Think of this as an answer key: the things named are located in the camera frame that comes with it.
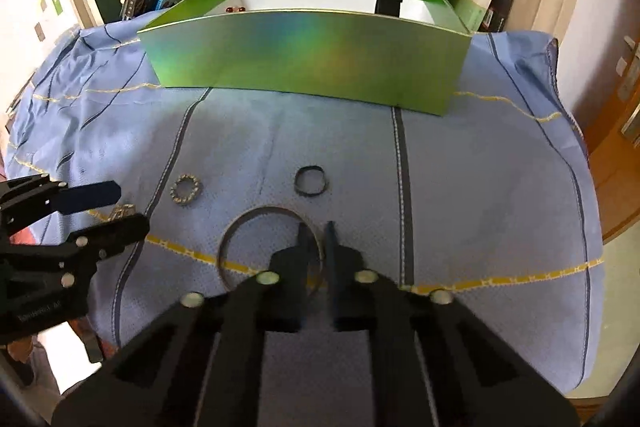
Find small metal bead ring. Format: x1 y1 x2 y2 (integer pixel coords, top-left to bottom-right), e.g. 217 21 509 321
170 175 203 206

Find blue striped cloth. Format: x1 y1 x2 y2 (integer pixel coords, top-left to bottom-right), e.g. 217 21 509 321
0 9 606 398

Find green cardboard box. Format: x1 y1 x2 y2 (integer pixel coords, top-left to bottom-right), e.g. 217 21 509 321
136 0 473 116

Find wooden door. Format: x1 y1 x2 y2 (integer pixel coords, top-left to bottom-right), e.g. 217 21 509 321
582 22 640 243

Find black hair tie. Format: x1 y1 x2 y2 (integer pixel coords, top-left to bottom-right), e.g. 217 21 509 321
294 165 329 196

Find green wall stickers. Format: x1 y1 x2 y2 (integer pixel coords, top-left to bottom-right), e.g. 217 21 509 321
32 0 63 42

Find thin metal bangle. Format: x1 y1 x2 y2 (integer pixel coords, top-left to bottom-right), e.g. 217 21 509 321
218 206 326 293

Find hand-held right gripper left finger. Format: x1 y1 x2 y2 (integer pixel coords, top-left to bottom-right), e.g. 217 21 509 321
51 222 313 427

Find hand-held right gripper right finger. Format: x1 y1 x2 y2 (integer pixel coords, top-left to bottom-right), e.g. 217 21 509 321
324 221 582 427

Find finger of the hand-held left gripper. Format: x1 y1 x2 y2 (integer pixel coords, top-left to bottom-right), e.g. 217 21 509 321
0 175 122 239
0 214 151 291

